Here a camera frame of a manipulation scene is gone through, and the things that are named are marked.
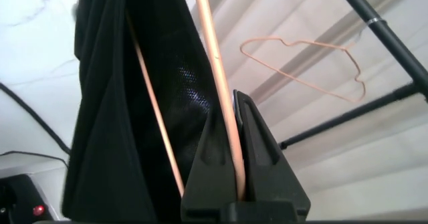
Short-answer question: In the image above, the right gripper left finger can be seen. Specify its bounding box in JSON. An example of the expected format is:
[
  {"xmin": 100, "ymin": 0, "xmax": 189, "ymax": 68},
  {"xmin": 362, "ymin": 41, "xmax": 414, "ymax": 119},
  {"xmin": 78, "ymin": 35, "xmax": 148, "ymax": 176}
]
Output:
[{"xmin": 181, "ymin": 110, "xmax": 240, "ymax": 222}]

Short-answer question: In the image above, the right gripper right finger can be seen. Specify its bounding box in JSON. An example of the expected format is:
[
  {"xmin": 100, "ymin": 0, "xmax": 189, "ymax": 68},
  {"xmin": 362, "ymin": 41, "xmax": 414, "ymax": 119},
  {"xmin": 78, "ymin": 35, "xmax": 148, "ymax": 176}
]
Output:
[{"xmin": 233, "ymin": 90, "xmax": 311, "ymax": 222}]

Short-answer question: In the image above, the pink clothes hanger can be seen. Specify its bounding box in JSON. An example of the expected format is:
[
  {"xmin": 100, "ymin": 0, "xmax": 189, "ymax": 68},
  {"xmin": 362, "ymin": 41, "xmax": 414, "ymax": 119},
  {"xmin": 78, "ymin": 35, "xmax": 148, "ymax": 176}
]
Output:
[
  {"xmin": 239, "ymin": 36, "xmax": 366, "ymax": 104},
  {"xmin": 125, "ymin": 0, "xmax": 247, "ymax": 201}
]

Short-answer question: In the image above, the black garment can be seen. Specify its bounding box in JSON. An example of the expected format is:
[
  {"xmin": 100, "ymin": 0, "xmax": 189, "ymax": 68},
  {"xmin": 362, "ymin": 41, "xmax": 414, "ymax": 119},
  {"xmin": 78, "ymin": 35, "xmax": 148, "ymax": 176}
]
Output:
[{"xmin": 62, "ymin": 0, "xmax": 221, "ymax": 222}]

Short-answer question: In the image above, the black clothes rack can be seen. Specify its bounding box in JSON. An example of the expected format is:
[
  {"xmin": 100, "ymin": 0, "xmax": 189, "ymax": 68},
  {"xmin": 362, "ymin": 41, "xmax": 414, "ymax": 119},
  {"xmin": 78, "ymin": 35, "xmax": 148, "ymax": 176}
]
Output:
[{"xmin": 279, "ymin": 0, "xmax": 428, "ymax": 150}]

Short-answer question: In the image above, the black cable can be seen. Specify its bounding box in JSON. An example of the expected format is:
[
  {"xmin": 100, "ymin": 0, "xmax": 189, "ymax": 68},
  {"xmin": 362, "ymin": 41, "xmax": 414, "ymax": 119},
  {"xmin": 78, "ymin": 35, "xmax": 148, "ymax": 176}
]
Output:
[{"xmin": 0, "ymin": 82, "xmax": 72, "ymax": 155}]

